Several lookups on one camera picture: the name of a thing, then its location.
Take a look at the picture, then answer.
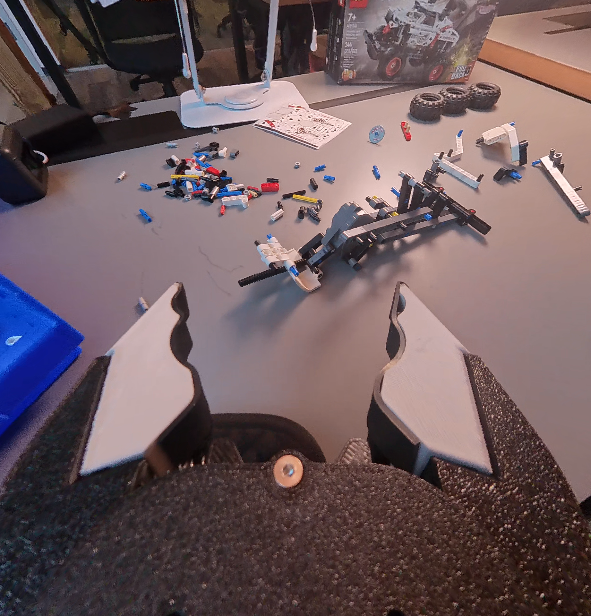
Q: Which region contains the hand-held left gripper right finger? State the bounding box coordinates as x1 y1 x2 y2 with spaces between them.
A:
367 281 493 475

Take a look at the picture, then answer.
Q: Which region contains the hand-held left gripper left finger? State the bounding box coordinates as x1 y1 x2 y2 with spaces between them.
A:
79 282 213 477

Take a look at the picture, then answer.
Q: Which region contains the black toy truck chassis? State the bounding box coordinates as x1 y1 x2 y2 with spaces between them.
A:
238 167 492 293

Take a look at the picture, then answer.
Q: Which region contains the grey desk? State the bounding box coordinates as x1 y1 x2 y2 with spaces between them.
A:
0 60 591 506

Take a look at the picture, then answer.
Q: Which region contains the blue plastic bin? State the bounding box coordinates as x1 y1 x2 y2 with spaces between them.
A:
0 264 84 449

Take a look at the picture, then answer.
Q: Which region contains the pile of assorted small bricks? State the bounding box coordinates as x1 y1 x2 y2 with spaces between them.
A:
156 142 262 216

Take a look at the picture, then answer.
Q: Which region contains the white angled beam assembly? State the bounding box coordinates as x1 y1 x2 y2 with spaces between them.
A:
432 129 484 189

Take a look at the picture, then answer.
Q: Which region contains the grey and white beam assembly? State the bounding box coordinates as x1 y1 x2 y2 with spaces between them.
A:
532 149 591 218

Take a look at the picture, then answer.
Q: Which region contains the black adapter box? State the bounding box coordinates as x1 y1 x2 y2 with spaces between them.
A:
0 123 51 205

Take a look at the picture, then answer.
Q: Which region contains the white panel assembly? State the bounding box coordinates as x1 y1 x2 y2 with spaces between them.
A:
475 122 530 165

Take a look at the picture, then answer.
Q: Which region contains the black rubber tyre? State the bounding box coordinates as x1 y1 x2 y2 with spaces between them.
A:
440 87 471 115
469 82 501 110
409 91 446 121

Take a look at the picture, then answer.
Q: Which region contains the sticker sheet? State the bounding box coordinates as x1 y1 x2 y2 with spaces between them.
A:
253 102 352 150

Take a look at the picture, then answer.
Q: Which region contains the white book stand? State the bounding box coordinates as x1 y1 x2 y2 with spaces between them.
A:
173 0 320 130

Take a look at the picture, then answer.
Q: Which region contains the black office chair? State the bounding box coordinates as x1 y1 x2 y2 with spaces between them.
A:
86 0 205 99

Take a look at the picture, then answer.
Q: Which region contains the toy truck set box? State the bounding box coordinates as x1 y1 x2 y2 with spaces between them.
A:
324 0 498 86

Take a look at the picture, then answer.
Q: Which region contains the grey table with wooden edge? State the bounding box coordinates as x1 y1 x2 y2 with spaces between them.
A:
478 0 591 109

